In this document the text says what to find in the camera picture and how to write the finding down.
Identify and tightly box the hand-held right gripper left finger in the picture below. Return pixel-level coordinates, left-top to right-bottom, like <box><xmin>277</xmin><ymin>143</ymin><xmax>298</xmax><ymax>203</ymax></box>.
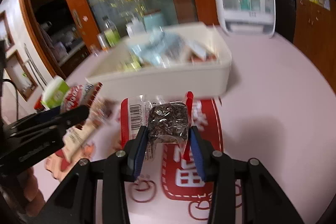
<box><xmin>43</xmin><ymin>126</ymin><xmax>147</xmax><ymax>224</ymax></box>

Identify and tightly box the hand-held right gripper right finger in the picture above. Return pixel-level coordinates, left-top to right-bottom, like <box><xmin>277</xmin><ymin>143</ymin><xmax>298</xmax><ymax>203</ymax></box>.
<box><xmin>189</xmin><ymin>126</ymin><xmax>305</xmax><ymax>224</ymax></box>

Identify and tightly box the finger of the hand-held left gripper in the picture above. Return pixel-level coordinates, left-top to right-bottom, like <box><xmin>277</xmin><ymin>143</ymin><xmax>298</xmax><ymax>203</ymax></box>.
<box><xmin>3</xmin><ymin>105</ymin><xmax>90</xmax><ymax>141</ymax></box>
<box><xmin>7</xmin><ymin>108</ymin><xmax>61</xmax><ymax>129</ymax></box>

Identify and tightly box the red white snack packet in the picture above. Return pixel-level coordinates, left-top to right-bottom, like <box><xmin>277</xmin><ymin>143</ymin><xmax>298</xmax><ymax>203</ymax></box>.
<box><xmin>60</xmin><ymin>82</ymin><xmax>103</xmax><ymax>114</ymax></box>

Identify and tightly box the red clear dark snack packet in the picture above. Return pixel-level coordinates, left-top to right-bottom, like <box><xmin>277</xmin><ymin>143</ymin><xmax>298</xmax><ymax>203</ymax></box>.
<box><xmin>120</xmin><ymin>91</ymin><xmax>195</xmax><ymax>163</ymax></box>

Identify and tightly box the white plastic bin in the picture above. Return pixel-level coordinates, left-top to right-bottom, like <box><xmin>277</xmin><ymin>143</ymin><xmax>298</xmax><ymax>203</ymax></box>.
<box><xmin>85</xmin><ymin>22</ymin><xmax>233</xmax><ymax>98</ymax></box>

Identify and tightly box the beige snack packet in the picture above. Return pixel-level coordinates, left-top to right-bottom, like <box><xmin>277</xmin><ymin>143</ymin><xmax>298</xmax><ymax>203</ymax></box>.
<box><xmin>62</xmin><ymin>98</ymin><xmax>113</xmax><ymax>162</ymax></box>

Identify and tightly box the green tissue box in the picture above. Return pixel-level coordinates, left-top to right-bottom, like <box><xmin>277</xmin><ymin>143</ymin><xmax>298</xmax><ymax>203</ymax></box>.
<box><xmin>41</xmin><ymin>76</ymin><xmax>70</xmax><ymax>110</ymax></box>

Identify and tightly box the small orange bottle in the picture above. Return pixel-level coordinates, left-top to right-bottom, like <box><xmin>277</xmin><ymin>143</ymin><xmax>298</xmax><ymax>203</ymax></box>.
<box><xmin>97</xmin><ymin>34</ymin><xmax>109</xmax><ymax>51</ymax></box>

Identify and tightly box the green label clear bottle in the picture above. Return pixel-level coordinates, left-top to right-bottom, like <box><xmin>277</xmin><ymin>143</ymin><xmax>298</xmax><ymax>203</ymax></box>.
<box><xmin>103</xmin><ymin>16</ymin><xmax>121</xmax><ymax>47</ymax></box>

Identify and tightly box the orange white snack packet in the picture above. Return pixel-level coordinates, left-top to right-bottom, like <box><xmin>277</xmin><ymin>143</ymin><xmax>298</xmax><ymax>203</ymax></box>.
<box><xmin>184</xmin><ymin>40</ymin><xmax>218</xmax><ymax>62</ymax></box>

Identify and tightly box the white plastic bottle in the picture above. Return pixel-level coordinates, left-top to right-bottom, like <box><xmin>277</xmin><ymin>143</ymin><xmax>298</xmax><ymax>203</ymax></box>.
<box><xmin>126</xmin><ymin>21</ymin><xmax>146</xmax><ymax>38</ymax></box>

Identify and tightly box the teal canister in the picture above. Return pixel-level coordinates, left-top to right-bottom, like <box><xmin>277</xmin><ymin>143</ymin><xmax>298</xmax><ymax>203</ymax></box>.
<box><xmin>143</xmin><ymin>11</ymin><xmax>166</xmax><ymax>33</ymax></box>

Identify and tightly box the wooden cabinet with shelves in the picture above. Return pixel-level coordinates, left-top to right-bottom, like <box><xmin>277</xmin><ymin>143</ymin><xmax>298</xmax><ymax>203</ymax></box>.
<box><xmin>293</xmin><ymin>0</ymin><xmax>336</xmax><ymax>88</ymax></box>

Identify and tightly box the black cable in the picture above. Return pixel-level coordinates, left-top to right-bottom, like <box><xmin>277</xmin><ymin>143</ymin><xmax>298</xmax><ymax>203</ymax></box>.
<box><xmin>1</xmin><ymin>78</ymin><xmax>20</xmax><ymax>119</ymax></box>

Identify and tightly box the large wooden wall niche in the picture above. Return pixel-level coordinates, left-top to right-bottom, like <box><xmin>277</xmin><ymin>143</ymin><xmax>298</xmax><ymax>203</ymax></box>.
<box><xmin>5</xmin><ymin>50</ymin><xmax>38</xmax><ymax>101</ymax></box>

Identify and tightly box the small wooden wall niche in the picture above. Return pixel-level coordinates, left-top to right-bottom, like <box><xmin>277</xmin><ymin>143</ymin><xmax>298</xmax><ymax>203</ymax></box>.
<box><xmin>0</xmin><ymin>11</ymin><xmax>15</xmax><ymax>52</ymax></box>

